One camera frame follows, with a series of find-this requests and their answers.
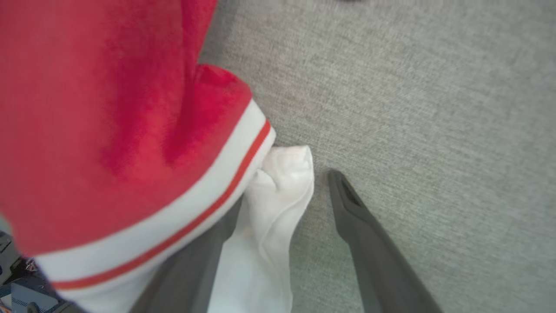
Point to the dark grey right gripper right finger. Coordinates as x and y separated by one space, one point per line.
378 261

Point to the red and white jersey shirt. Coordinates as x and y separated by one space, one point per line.
108 108

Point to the grey fabric sofa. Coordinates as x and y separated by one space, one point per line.
434 130

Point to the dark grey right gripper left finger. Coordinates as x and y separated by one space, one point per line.
186 278

